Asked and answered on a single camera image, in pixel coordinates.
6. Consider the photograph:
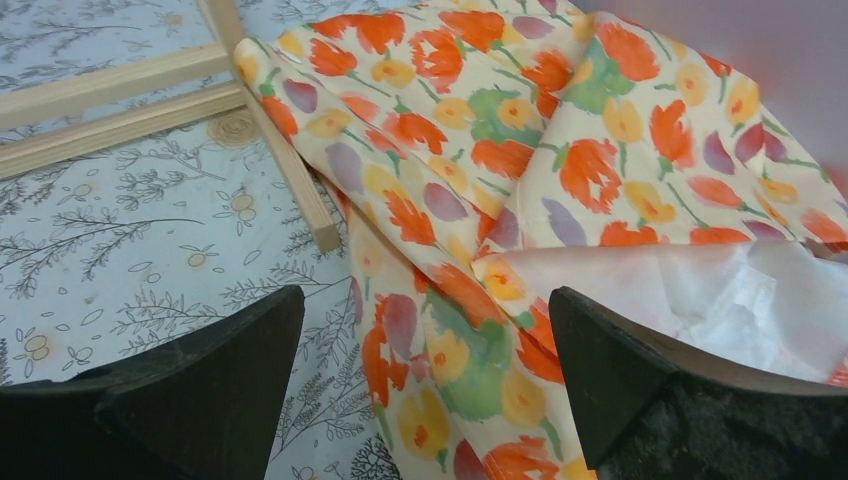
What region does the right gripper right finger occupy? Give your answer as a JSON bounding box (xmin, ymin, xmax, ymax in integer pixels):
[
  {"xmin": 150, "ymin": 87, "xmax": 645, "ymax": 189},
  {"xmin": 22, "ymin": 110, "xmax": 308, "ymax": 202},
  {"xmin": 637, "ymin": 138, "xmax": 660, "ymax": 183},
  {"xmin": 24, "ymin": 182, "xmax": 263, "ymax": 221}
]
[{"xmin": 549, "ymin": 287, "xmax": 847, "ymax": 479}]

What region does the floral orange cloth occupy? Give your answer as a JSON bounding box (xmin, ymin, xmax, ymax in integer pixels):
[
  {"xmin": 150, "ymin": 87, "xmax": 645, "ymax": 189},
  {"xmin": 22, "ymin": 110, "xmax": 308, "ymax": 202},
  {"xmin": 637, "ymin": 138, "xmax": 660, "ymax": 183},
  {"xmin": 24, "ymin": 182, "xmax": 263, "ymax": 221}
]
[{"xmin": 233, "ymin": 1, "xmax": 847, "ymax": 479}]

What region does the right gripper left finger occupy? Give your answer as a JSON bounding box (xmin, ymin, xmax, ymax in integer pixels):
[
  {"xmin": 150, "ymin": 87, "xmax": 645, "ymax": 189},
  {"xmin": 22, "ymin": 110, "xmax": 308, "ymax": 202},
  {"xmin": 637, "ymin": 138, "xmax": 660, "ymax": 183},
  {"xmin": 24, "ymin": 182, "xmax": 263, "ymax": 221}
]
[{"xmin": 1, "ymin": 286, "xmax": 305, "ymax": 479}]

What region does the wooden drying rack frame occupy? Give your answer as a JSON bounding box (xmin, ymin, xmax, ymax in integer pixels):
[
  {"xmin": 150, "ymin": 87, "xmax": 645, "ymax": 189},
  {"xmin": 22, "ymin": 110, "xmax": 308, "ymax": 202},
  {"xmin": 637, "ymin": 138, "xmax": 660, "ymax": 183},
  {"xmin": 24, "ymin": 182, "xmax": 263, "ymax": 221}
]
[{"xmin": 1, "ymin": 1, "xmax": 341, "ymax": 252}]

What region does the floral table mat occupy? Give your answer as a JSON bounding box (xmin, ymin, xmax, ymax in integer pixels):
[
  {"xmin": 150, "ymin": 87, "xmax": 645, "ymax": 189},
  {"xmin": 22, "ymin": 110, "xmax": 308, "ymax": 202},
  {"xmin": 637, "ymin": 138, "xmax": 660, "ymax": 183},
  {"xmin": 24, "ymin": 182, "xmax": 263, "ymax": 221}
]
[{"xmin": 1, "ymin": 1, "xmax": 401, "ymax": 479}]

